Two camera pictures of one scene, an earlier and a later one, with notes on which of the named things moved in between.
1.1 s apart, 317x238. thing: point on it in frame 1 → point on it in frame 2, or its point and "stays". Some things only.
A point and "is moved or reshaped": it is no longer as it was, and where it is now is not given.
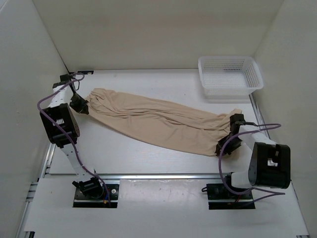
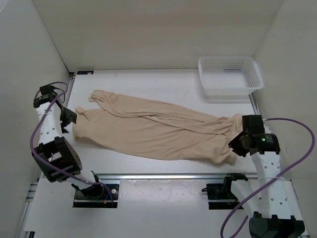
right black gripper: [226, 149] → [237, 149]
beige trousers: [157, 124] is moved or reshaped
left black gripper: [82, 106] → [70, 116]
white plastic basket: [230, 77] stays
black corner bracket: [86, 72] stays
